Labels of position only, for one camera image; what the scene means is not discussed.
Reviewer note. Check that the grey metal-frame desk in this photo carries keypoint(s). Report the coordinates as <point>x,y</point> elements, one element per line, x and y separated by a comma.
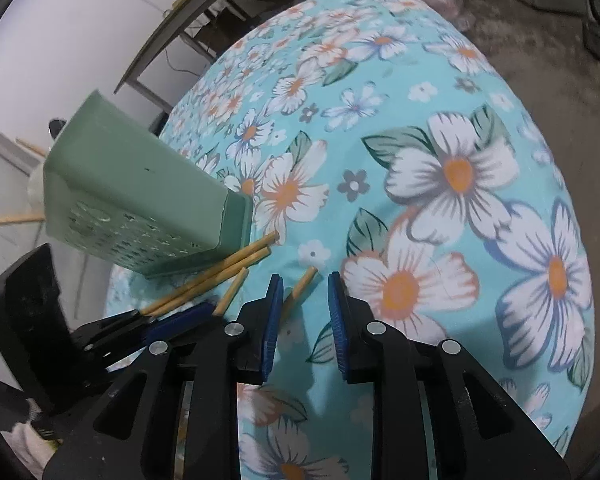
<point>160,35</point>

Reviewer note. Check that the floral turquoise blanket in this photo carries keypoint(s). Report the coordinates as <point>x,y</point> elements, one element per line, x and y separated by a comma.
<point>430,240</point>

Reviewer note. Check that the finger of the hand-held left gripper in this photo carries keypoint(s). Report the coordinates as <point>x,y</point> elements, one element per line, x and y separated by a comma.
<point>110,327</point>
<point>180,321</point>

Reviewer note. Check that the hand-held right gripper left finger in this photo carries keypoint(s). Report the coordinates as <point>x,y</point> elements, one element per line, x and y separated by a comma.
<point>272,325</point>

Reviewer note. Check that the pink plastic bag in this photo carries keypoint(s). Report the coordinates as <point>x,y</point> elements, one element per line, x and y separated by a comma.
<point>445,0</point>

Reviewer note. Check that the green plastic utensil holder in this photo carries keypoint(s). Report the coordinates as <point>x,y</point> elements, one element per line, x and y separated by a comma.
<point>145,170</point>

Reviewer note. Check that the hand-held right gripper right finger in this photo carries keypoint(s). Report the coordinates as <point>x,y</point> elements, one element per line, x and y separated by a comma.
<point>337,325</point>

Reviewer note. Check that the metal spoon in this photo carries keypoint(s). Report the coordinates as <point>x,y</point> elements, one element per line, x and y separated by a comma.
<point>56,128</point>

